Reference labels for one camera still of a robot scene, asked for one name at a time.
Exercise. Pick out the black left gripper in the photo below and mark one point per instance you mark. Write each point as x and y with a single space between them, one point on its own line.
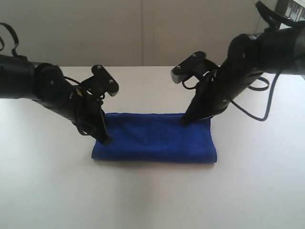
88 116

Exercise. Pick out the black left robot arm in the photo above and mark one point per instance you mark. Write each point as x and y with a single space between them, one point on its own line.
46 85

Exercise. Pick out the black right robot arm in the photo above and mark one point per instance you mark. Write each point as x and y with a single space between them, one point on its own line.
248 57

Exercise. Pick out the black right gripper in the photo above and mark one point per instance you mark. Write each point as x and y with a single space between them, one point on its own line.
213 94

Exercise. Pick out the blue towel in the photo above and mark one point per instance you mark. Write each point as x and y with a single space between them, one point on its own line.
156 138

